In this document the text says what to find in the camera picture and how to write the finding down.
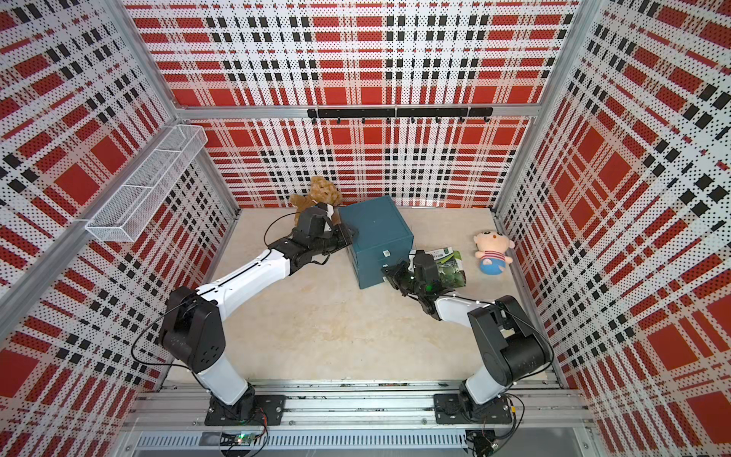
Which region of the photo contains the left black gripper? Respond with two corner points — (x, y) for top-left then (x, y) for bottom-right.
(311, 224), (361, 257)

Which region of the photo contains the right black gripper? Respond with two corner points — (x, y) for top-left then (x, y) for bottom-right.
(381, 261), (425, 297)

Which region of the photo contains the teal drawer cabinet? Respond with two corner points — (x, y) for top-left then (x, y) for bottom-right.
(339, 196), (414, 289)

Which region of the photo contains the dark green seed bag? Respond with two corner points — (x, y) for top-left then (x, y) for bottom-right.
(437, 256), (466, 289)

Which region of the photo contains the green white seed bag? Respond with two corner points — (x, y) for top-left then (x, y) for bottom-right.
(426, 247), (464, 270)

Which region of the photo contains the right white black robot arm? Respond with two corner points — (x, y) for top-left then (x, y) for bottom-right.
(382, 251), (554, 412)

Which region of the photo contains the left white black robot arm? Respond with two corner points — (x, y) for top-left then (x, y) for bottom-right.
(158, 204), (358, 409)

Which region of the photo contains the teal bottom drawer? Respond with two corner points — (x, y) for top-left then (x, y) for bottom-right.
(358, 270), (391, 289)

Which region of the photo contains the brown teddy bear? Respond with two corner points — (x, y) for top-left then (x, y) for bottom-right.
(289, 176), (343, 226)

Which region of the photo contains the pink plush doll blue body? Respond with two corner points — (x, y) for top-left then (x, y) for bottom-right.
(473, 230), (515, 275)

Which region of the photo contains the green circuit board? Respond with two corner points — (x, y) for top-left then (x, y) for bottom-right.
(220, 433), (262, 447)

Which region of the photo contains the black hook rail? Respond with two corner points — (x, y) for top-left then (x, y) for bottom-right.
(306, 107), (494, 122)

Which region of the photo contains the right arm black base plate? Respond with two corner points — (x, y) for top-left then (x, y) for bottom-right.
(433, 393), (513, 426)

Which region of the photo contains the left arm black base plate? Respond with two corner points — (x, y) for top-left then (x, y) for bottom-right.
(204, 394), (287, 427)

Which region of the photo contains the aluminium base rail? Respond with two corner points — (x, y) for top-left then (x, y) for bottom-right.
(112, 381), (603, 456)

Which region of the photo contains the white wire mesh basket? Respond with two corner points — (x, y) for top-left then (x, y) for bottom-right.
(85, 124), (207, 243)

